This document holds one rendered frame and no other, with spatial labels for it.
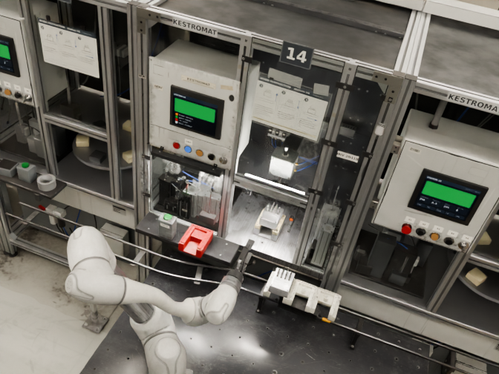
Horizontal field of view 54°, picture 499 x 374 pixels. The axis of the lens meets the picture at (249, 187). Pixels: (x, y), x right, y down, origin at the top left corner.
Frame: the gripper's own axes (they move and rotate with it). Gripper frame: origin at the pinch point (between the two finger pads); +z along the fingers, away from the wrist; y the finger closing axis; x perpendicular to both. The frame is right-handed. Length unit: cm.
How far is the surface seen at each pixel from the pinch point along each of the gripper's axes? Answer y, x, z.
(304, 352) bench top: -44, -39, -10
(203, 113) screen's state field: 53, 35, 18
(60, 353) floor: -112, 97, -27
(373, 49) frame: 89, -26, 45
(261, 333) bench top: -44.3, -15.8, -9.1
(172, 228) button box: -13.7, 43.0, 8.9
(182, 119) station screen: 47, 45, 18
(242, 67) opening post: 76, 21, 22
